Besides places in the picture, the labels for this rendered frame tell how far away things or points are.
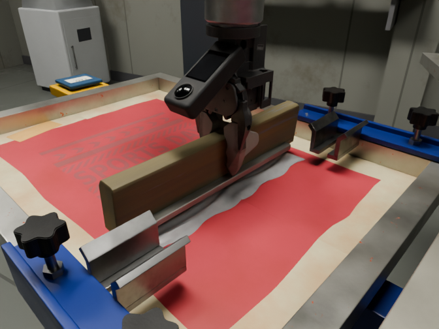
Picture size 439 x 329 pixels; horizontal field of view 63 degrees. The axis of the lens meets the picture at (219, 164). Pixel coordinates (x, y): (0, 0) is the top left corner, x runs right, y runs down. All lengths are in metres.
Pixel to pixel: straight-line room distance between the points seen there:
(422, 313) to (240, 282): 0.19
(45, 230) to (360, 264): 0.32
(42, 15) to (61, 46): 0.34
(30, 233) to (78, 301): 0.08
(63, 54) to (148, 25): 0.93
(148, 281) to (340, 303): 0.18
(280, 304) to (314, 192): 0.23
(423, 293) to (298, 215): 0.24
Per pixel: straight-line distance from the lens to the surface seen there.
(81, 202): 0.58
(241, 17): 0.46
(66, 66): 4.13
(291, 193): 0.58
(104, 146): 0.74
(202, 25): 1.11
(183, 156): 0.47
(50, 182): 0.66
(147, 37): 4.25
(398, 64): 3.11
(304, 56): 3.41
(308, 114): 0.76
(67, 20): 4.09
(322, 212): 0.55
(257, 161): 0.59
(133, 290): 0.37
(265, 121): 0.58
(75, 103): 0.93
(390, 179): 0.67
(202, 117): 0.53
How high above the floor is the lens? 1.27
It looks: 29 degrees down
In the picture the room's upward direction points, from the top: straight up
